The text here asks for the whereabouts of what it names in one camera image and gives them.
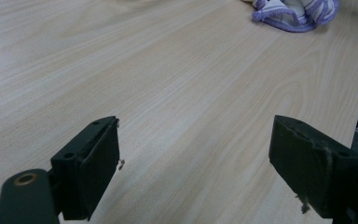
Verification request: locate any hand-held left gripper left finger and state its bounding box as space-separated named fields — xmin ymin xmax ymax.
xmin=49 ymin=116 xmax=121 ymax=222

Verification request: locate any white cloth with purple grid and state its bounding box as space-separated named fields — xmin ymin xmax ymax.
xmin=251 ymin=0 xmax=340 ymax=34

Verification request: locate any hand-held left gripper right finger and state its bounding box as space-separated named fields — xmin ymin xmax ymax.
xmin=268 ymin=114 xmax=358 ymax=219

